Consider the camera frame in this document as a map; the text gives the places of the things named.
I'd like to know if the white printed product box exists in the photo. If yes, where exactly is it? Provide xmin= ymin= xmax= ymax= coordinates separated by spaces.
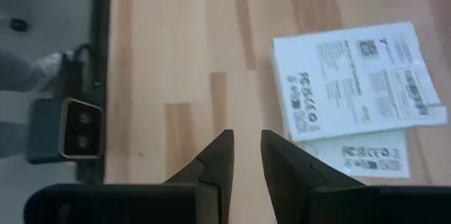
xmin=302 ymin=130 xmax=412 ymax=180
xmin=271 ymin=22 xmax=448 ymax=143

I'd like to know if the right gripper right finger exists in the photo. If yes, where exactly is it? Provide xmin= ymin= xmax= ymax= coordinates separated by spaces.
xmin=261 ymin=129 xmax=451 ymax=224

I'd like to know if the black metal table frame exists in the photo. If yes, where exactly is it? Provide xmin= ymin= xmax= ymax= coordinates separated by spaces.
xmin=76 ymin=0 xmax=112 ymax=185

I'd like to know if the grey stereo camera box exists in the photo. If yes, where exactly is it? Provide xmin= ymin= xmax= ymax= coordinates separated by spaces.
xmin=26 ymin=97 xmax=105 ymax=165

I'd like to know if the black camera cable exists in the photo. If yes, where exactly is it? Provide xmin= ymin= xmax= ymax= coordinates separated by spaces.
xmin=60 ymin=42 xmax=93 ymax=91

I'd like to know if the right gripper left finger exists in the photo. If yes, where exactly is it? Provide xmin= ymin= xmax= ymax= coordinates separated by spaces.
xmin=24 ymin=129 xmax=235 ymax=224

